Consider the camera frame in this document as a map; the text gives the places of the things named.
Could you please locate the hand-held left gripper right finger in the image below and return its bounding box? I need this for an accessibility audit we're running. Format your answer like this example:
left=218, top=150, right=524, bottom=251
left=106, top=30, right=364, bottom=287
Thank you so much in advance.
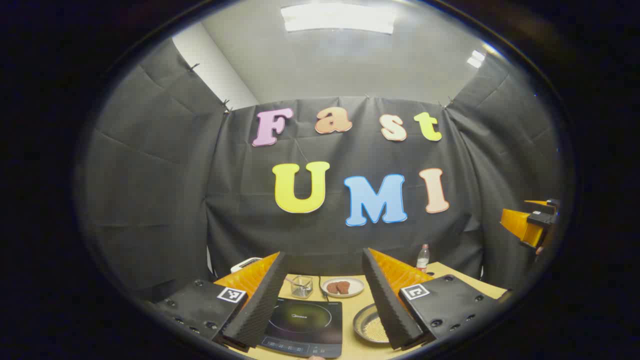
left=361, top=247, right=510, bottom=351

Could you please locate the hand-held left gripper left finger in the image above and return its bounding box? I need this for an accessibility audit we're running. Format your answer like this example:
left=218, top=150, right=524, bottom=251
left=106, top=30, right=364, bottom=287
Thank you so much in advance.
left=150, top=251, right=289, bottom=349

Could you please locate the stainless steel pot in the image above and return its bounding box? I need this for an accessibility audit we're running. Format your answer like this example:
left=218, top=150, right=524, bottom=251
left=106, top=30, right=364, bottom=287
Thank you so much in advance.
left=353, top=303, right=396, bottom=345

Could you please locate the black induction cooktop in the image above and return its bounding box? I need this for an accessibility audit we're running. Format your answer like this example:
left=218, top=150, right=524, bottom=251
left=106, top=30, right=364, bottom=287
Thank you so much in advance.
left=260, top=297, right=344, bottom=359

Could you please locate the pile of yellow soybeans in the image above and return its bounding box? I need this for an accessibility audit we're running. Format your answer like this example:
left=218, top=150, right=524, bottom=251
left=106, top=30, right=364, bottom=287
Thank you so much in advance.
left=362, top=317, right=390, bottom=343

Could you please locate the white round plate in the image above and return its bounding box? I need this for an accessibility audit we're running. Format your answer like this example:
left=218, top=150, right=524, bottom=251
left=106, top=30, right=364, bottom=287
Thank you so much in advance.
left=320, top=276, right=366, bottom=299

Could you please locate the white toaster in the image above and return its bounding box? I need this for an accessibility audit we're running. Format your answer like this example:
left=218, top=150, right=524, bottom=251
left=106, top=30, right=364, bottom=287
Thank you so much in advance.
left=230, top=257, right=263, bottom=274

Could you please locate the black backdrop cloth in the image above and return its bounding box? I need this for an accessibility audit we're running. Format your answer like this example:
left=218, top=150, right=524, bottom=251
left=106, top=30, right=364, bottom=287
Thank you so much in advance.
left=75, top=37, right=563, bottom=301

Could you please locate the wire mesh basket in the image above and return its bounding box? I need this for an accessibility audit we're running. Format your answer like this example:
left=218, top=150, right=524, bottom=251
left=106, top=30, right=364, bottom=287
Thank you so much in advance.
left=291, top=275, right=314, bottom=299

